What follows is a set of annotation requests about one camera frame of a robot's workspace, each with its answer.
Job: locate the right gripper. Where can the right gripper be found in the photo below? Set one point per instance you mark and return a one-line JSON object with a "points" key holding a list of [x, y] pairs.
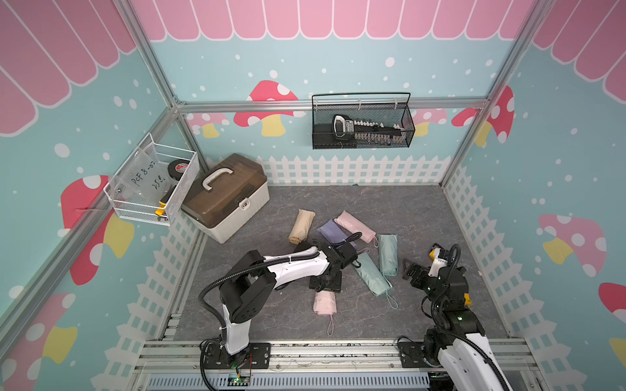
{"points": [[424, 273]]}

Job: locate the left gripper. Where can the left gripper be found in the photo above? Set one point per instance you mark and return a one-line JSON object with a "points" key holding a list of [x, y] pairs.
{"points": [[335, 286]]}

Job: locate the light pink umbrella sleeve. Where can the light pink umbrella sleeve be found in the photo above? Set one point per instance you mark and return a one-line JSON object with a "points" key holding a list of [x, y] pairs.
{"points": [[325, 305]]}

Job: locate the black umbrella sleeve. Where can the black umbrella sleeve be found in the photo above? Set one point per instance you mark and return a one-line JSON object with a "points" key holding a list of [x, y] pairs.
{"points": [[303, 246]]}

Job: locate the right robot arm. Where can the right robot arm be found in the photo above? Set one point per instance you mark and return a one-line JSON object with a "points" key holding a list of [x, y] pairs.
{"points": [[457, 342]]}

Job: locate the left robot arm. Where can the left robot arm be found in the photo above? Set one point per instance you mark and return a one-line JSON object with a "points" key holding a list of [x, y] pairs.
{"points": [[237, 297]]}

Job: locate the purple sleeved umbrella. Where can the purple sleeved umbrella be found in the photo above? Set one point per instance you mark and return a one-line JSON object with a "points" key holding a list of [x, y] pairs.
{"points": [[332, 232]]}

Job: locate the mint sleeved umbrella right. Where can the mint sleeved umbrella right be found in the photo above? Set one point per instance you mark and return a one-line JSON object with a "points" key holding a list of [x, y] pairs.
{"points": [[388, 254]]}

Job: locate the mint sleeved umbrella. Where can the mint sleeved umbrella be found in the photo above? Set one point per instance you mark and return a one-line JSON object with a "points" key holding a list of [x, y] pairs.
{"points": [[388, 254], [376, 282]]}

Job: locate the mint sleeved umbrella left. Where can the mint sleeved umbrella left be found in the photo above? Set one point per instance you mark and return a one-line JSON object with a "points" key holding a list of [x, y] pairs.
{"points": [[376, 282]]}

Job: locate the pink sleeved umbrella rear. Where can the pink sleeved umbrella rear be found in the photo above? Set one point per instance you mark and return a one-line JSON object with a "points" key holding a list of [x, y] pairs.
{"points": [[353, 225]]}

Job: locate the beige sleeved umbrella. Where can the beige sleeved umbrella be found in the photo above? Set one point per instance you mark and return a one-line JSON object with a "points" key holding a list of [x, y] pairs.
{"points": [[302, 226]]}

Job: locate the brown white tool box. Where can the brown white tool box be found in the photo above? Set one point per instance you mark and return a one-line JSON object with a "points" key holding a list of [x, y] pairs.
{"points": [[224, 200]]}

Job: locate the socket set in basket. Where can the socket set in basket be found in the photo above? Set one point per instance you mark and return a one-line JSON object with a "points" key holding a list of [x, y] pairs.
{"points": [[348, 130]]}

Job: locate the yellow black utility knife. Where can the yellow black utility knife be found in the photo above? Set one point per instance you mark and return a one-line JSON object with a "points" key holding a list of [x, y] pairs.
{"points": [[161, 211]]}

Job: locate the black tape roll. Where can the black tape roll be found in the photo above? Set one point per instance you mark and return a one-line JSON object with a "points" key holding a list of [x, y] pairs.
{"points": [[177, 168]]}

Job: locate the black wire wall basket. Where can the black wire wall basket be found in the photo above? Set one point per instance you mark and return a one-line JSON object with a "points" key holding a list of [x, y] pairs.
{"points": [[361, 120]]}

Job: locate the clear plastic wall bin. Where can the clear plastic wall bin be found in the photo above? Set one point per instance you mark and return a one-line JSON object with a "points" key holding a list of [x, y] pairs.
{"points": [[135, 190]]}

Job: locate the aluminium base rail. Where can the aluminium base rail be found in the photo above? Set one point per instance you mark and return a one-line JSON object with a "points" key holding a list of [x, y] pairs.
{"points": [[289, 365]]}

